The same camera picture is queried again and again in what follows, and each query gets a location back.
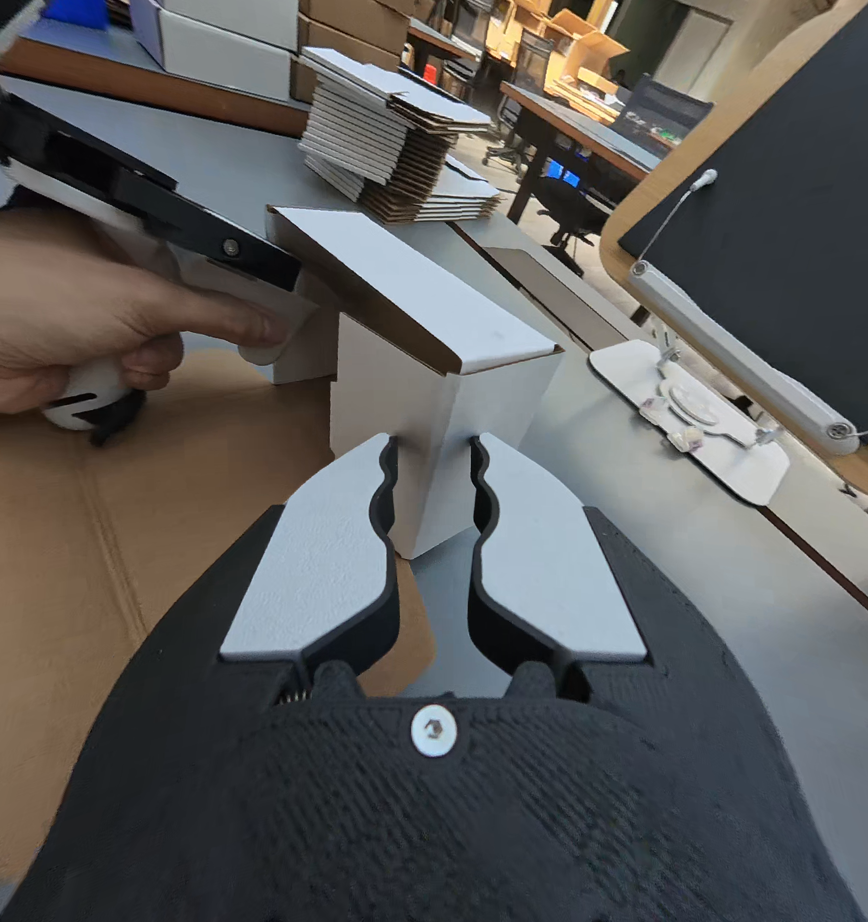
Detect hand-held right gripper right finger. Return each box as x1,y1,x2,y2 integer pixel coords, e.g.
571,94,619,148
468,432,649,678

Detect thin cable with white tip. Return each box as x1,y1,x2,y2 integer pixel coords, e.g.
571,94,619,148
639,169,719,267

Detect grey desk cable tray cover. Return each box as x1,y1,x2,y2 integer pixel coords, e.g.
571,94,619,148
452,216,658,354

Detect white lamp base plate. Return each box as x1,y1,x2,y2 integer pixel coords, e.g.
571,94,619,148
588,340,791,507

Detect grey mesh office chair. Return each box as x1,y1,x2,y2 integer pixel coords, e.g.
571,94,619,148
486,30,554,174

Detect stack of flat cardboard sheets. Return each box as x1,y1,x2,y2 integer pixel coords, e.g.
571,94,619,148
298,47,503,224

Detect white cardboard box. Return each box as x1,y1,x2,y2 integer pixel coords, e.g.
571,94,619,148
264,204,566,561

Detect large brown cardboard sheet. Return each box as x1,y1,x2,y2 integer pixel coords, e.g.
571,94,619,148
0,353,435,887

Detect light wooden divider board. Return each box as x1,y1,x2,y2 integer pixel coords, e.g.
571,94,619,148
598,0,868,501

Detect pile of open brown cartons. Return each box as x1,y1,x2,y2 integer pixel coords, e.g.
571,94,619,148
495,0,631,102

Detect blue plastic bin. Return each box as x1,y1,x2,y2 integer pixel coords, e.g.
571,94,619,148
43,0,110,30

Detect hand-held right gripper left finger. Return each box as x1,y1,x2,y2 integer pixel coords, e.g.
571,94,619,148
219,432,400,678

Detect person's left hand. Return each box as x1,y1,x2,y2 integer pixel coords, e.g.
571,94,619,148
0,209,291,415

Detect black office chair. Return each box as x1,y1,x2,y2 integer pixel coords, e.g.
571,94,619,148
531,175,615,278

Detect wood-edged office desk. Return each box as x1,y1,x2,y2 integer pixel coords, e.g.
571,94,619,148
499,81,665,226

